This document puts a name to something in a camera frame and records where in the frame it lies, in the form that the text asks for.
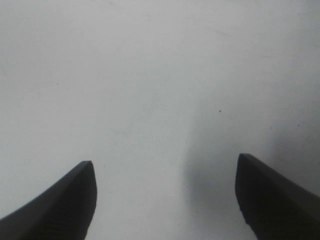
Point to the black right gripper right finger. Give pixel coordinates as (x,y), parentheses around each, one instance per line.
(273,206)

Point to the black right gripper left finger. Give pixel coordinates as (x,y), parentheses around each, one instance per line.
(63,212)

